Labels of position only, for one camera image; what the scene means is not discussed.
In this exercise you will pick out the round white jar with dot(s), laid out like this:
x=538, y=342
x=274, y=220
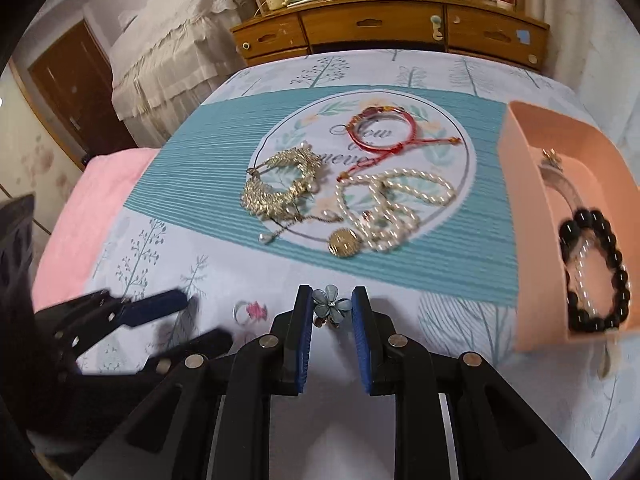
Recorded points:
x=275, y=1

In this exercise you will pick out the grey-blue flower hair clip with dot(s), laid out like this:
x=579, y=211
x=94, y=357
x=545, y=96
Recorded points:
x=328, y=303

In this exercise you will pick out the round gold pendant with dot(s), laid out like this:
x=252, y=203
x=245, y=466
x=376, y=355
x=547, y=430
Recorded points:
x=344, y=243

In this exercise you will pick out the tree-print bed sheet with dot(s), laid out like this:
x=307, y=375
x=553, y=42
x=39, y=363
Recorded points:
x=210, y=160

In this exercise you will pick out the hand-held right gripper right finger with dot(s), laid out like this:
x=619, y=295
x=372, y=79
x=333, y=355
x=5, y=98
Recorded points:
x=362, y=345

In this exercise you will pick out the pink blanket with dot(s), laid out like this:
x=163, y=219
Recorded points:
x=85, y=220

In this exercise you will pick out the wooden dresser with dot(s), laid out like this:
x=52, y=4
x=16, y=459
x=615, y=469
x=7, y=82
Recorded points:
x=390, y=22

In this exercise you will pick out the brown wooden door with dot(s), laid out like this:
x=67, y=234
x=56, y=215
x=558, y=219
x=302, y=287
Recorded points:
x=75, y=95

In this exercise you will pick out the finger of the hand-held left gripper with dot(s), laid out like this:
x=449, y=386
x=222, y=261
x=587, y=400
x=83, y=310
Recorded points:
x=155, y=306
x=200, y=345

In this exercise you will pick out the gold brooch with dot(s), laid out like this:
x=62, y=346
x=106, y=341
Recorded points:
x=552, y=158

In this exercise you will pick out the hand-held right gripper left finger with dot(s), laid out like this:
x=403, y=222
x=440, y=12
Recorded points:
x=303, y=345

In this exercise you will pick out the pink jewelry box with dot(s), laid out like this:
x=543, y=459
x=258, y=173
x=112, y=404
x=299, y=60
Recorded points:
x=520, y=220

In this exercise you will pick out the beige ruffled furniture cover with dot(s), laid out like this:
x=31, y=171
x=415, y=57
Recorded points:
x=165, y=45

